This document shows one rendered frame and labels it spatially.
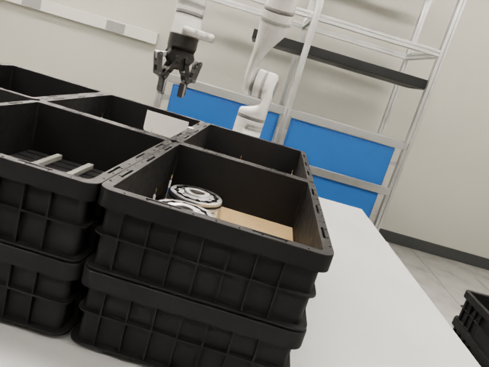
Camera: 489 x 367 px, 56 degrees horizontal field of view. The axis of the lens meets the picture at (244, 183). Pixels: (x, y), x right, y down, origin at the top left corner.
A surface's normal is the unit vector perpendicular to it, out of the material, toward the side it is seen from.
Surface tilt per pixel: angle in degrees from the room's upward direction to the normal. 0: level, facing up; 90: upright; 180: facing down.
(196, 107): 90
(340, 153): 90
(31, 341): 0
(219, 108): 90
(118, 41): 90
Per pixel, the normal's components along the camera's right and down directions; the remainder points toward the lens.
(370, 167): -0.02, 0.25
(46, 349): 0.28, -0.93
